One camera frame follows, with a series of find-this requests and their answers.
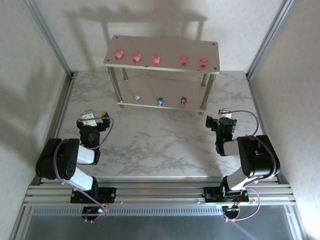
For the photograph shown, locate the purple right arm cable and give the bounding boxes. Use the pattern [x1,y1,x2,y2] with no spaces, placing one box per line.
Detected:
[224,109,281,222]

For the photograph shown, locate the slotted metal vent strip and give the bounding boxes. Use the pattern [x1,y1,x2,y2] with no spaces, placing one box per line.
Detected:
[31,206,225,216]

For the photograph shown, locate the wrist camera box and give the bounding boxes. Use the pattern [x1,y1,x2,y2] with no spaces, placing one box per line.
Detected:
[216,107,234,120]
[79,109,98,127]

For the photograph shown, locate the grey front panel sheet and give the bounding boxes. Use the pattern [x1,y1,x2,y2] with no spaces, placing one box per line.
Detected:
[23,214,297,240]

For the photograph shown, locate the aluminium frame corner post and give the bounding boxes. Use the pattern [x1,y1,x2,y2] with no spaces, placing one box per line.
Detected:
[23,0,79,81]
[245,0,300,80]

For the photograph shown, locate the aluminium front frame rails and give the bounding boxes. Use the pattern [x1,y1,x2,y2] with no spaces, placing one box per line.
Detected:
[21,176,299,207]

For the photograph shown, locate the small electronics board with wires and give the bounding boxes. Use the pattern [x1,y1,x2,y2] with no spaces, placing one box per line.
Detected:
[222,203,241,213]
[96,203,111,216]

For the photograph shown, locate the aluminium side frame rail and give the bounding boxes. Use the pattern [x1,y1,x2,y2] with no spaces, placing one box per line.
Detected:
[246,73,290,182]
[39,72,78,180]

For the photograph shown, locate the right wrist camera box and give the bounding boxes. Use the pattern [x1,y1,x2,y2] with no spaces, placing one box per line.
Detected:
[216,107,234,120]

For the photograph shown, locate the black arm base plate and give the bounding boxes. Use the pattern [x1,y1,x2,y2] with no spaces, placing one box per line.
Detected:
[202,186,250,203]
[70,186,117,204]

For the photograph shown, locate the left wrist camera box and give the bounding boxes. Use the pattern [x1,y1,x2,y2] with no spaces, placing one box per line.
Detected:
[79,109,98,127]

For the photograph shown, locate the two-tier shelf with steel legs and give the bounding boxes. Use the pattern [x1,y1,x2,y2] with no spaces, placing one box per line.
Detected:
[104,34,221,117]

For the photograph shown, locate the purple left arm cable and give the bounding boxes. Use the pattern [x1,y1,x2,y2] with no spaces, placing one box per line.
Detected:
[53,116,116,223]

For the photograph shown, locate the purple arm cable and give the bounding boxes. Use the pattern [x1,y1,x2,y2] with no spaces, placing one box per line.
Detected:
[53,116,116,223]
[224,109,281,222]

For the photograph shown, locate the aluminium front frame bar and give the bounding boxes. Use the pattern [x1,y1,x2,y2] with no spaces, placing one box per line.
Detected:
[9,205,31,240]
[291,204,309,240]

